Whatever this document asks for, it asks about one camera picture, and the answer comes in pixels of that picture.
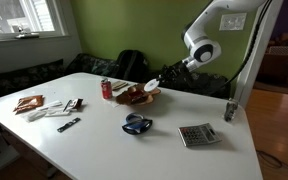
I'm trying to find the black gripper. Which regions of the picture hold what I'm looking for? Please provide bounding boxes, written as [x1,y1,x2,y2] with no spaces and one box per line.
[155,62,189,86]

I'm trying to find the white round object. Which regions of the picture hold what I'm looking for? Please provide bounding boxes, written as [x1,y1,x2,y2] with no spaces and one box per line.
[143,79,160,93]

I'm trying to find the red silver packet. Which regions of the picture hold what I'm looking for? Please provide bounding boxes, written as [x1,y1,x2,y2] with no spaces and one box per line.
[128,90,145,103]

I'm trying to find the black backpack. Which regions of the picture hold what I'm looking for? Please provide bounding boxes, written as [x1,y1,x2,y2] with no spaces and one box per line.
[115,49,148,84]

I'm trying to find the dark floral bench cushion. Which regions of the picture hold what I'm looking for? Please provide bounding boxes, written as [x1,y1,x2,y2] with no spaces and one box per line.
[157,68,232,100]
[65,53,120,79]
[0,59,65,103]

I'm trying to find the striped beige card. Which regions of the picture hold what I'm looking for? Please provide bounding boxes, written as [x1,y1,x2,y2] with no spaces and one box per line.
[111,80,129,92]

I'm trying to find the white paper napkin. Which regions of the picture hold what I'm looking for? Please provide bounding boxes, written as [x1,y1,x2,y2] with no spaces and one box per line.
[104,98,123,108]

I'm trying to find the red soda can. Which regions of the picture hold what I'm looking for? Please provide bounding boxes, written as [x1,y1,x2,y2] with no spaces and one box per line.
[100,78,114,100]

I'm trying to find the silver calculator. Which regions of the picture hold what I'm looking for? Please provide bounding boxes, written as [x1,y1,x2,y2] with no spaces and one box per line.
[178,122,223,148]

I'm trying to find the metal table clamp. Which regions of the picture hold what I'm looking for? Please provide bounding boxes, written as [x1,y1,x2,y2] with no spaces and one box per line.
[223,98,239,122]

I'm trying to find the black flat strip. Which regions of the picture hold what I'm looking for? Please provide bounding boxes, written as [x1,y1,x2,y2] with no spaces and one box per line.
[56,117,82,134]

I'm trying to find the white wrapper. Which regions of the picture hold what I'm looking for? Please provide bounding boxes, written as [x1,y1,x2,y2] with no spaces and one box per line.
[36,100,63,112]
[25,109,48,123]
[45,109,72,118]

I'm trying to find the brown armchair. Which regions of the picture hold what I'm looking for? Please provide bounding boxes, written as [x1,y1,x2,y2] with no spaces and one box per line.
[257,31,288,84]

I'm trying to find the orange snack packet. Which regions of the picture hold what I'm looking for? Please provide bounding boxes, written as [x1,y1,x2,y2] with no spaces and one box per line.
[12,94,45,115]

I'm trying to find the small windowsill gadget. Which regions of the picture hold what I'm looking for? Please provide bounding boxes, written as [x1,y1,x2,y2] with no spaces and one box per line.
[13,24,41,40]

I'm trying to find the white framed window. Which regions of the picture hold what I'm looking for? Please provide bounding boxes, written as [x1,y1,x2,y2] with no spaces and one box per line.
[0,0,68,43]

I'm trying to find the white wall switch plate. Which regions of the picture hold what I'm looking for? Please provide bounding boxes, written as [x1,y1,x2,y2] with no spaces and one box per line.
[218,12,248,32]

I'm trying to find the black robot cable conduit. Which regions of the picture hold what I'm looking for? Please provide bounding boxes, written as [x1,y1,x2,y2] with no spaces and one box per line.
[228,0,273,84]

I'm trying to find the black floor cable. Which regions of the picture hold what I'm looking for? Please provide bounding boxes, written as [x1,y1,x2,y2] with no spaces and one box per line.
[255,149,288,171]

